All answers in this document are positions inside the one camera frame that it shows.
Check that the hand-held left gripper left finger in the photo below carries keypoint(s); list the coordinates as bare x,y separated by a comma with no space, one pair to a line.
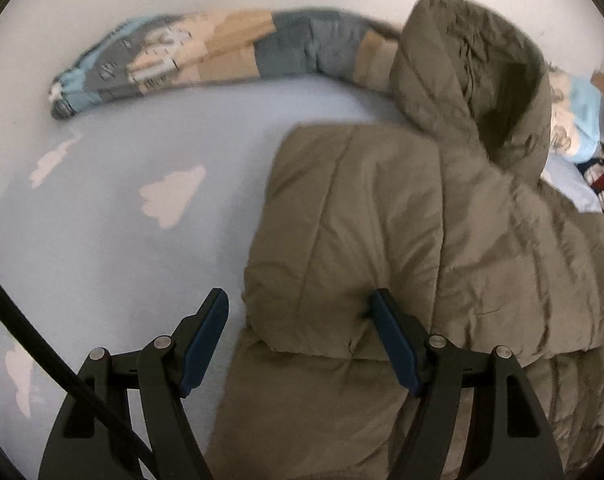
204,345

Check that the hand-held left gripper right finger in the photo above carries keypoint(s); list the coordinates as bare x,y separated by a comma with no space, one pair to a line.
394,342

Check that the olive puffer jacket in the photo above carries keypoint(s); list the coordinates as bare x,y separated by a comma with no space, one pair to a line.
382,210

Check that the light blue cloud-print bed sheet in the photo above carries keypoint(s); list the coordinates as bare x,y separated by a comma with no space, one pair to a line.
107,260

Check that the patchwork printed blanket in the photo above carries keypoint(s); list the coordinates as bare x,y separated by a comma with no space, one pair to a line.
232,45

